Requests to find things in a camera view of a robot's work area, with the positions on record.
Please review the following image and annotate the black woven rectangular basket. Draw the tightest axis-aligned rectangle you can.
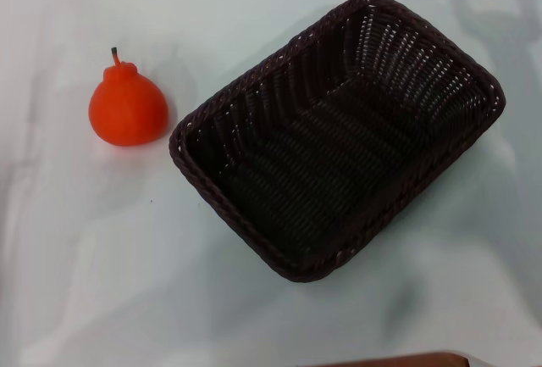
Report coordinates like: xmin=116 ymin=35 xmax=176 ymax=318
xmin=168 ymin=0 xmax=507 ymax=284

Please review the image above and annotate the orange tangerine with stem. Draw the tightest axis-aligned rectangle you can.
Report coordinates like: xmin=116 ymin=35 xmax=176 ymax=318
xmin=87 ymin=47 xmax=170 ymax=147

